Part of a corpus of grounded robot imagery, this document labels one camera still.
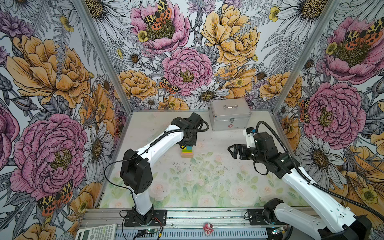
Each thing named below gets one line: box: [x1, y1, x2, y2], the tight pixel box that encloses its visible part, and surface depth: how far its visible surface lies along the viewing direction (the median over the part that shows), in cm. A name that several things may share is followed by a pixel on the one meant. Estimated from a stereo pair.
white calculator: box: [75, 224, 118, 240], surface depth 70 cm
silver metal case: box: [209, 98, 252, 132], surface depth 105 cm
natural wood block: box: [180, 153, 194, 159], surface depth 98 cm
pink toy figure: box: [203, 223, 214, 237], surface depth 69 cm
